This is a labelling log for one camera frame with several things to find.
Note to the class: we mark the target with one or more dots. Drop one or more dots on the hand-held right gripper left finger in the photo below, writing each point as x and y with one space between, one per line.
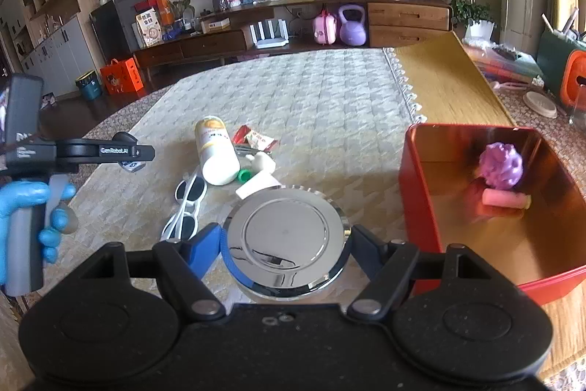
208 244

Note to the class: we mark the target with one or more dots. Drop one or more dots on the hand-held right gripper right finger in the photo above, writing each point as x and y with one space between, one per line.
361 245

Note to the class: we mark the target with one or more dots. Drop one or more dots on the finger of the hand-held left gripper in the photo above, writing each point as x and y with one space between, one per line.
105 151

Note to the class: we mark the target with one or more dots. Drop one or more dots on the small blue white packet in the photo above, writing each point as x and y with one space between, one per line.
131 165

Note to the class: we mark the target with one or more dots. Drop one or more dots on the white sunglasses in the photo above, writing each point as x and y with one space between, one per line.
187 194

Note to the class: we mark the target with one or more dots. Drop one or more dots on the red tin box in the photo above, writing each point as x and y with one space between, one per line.
419 207

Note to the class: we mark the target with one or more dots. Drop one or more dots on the shiny silver round lid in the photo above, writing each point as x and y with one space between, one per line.
284 235

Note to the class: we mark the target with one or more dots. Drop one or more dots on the white bottle yellow label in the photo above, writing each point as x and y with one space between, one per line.
217 153

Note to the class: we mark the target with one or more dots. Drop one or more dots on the red snack packet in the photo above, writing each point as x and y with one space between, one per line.
256 138

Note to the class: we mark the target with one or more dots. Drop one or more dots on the person's left hand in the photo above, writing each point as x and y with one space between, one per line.
25 196

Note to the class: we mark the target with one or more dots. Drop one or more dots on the teal waste bin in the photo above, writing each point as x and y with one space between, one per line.
89 86

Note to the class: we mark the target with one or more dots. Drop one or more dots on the orange cardboard box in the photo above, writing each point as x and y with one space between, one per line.
121 77

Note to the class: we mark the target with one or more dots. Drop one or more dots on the small green plastic piece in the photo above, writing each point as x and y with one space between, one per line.
243 176

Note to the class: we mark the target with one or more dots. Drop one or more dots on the white paper packet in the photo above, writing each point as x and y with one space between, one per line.
256 185

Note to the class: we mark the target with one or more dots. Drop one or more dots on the black cabinet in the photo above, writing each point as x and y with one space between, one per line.
114 29

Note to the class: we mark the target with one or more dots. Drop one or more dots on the cartoon print snack box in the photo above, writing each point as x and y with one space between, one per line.
149 29

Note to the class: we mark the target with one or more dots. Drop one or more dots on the pink block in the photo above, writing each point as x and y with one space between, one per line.
503 201

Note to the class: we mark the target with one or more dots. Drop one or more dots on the cream quilted tablecloth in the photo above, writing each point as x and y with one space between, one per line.
297 98

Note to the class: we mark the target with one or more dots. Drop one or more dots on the purple rubber toy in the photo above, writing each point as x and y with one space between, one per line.
501 165

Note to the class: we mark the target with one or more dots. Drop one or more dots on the white flat box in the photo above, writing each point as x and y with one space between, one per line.
215 25

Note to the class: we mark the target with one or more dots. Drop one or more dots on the brown patterned table mat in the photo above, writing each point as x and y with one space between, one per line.
522 130

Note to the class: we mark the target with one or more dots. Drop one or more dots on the white router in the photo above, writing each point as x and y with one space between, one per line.
270 34

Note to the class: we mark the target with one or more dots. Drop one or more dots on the purple kettlebell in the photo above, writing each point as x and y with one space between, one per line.
351 29

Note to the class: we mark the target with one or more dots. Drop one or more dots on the pink toy case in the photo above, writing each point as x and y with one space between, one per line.
325 29

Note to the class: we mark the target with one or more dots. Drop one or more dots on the beige round lid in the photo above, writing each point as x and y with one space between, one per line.
540 103

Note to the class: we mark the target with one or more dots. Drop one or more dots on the wooden TV cabinet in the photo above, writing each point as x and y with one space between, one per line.
403 20

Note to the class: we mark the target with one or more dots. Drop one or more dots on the pile of plastic folders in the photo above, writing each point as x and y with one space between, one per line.
503 63

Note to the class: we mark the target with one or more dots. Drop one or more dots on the clear glass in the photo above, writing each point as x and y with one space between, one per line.
577 107

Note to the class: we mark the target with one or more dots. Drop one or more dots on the wall shelf unit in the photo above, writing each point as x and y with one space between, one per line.
50 6

